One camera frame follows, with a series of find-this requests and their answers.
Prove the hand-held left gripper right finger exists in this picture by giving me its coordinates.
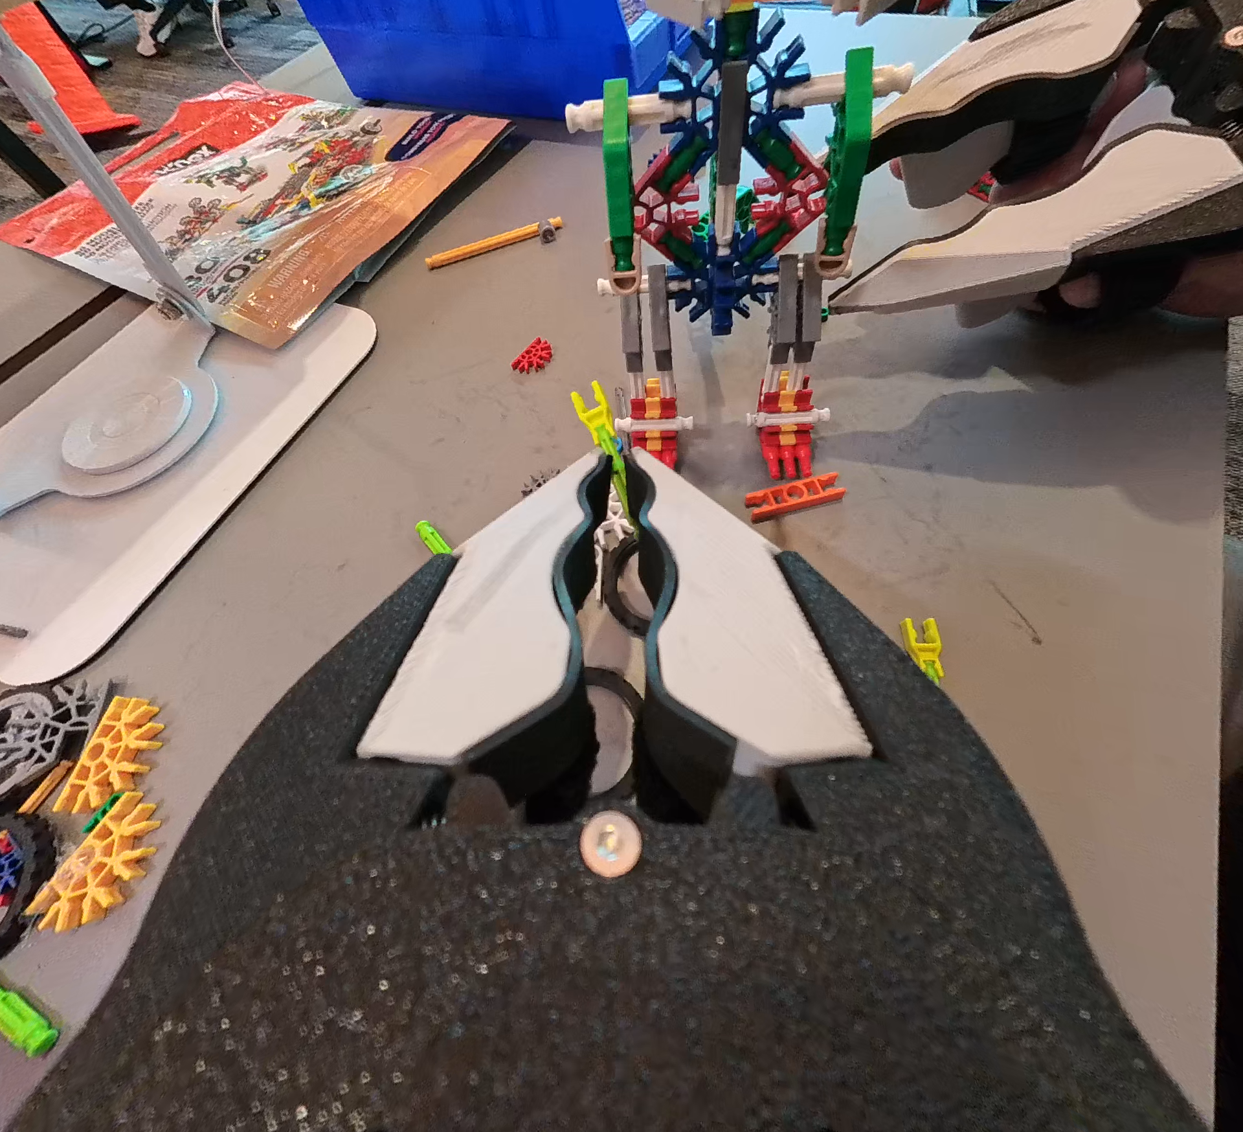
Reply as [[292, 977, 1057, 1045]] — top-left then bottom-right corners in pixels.
[[625, 450, 873, 818]]

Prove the white book stand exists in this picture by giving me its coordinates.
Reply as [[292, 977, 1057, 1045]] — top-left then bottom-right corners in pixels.
[[0, 0, 378, 689]]

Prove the colourful toy robot model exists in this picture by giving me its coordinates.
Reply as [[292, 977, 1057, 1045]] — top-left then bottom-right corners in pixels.
[[564, 0, 920, 484]]

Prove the large dark grey connector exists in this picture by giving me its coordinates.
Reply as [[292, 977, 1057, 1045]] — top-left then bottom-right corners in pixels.
[[0, 678, 109, 798]]

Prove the yellow fan connector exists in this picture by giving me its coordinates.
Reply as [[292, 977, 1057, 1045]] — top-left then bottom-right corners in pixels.
[[53, 695, 166, 815], [23, 792, 162, 936]]

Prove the person's right hand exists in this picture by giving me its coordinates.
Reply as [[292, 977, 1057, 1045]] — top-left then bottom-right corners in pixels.
[[1028, 253, 1243, 323]]

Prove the orange ladder connector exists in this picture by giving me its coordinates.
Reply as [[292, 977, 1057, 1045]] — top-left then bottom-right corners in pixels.
[[744, 482, 847, 524]]

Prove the short orange rod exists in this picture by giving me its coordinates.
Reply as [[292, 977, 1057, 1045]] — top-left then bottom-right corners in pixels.
[[16, 759, 75, 815]]

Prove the red flat object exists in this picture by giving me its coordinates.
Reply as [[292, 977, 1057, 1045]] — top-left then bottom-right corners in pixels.
[[0, 0, 143, 139]]

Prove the orange rod with grey connector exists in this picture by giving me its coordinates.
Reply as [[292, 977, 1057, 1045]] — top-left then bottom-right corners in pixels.
[[423, 216, 565, 271]]

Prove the blue plastic bin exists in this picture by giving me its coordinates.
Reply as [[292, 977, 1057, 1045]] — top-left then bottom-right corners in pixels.
[[255, 0, 702, 121]]

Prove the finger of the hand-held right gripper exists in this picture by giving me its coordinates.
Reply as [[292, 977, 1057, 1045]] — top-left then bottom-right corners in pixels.
[[862, 0, 1148, 180], [822, 124, 1243, 317]]

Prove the toy packaging bag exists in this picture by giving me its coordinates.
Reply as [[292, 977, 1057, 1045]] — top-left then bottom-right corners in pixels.
[[0, 81, 517, 352]]

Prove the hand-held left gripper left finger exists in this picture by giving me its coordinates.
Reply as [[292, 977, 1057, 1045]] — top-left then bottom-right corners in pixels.
[[354, 449, 612, 803]]

